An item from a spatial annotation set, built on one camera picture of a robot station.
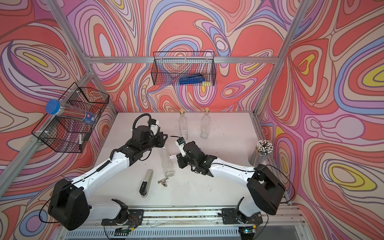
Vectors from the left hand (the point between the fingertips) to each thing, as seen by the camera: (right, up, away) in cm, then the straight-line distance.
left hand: (167, 135), depth 82 cm
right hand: (+6, -13, 0) cm, 15 cm away
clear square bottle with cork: (+23, +6, +14) cm, 27 cm away
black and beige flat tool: (-12, -28, -4) cm, 31 cm away
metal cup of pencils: (+52, -6, -4) cm, 53 cm away
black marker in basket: (-41, -3, -10) cm, 42 cm away
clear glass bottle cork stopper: (+8, +6, +11) cm, 15 cm away
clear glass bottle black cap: (-1, -17, +6) cm, 18 cm away
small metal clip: (-2, -27, +2) cm, 27 cm away
